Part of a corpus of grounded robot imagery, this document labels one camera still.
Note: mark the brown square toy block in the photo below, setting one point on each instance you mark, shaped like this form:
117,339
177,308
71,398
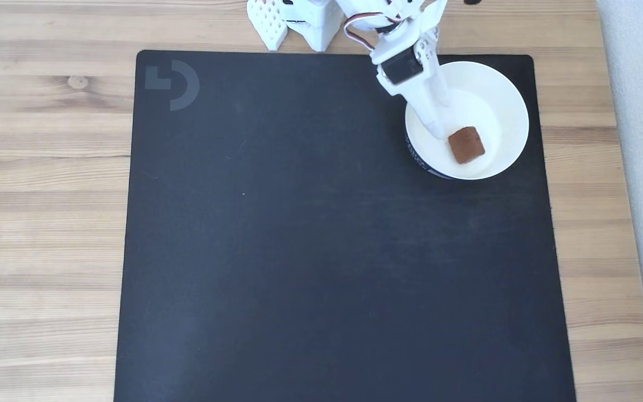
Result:
466,145

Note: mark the white round bowl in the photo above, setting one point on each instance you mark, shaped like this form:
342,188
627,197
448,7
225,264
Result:
500,100

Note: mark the black desk mat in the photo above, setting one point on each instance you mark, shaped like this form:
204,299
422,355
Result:
327,279

